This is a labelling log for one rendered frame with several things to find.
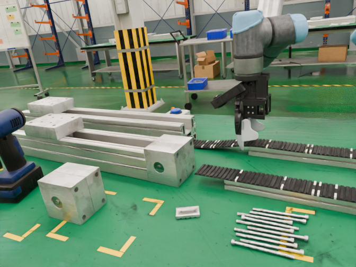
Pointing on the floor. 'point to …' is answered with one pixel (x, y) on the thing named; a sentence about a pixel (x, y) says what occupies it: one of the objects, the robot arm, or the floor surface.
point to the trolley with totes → (221, 35)
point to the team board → (16, 37)
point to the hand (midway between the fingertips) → (242, 141)
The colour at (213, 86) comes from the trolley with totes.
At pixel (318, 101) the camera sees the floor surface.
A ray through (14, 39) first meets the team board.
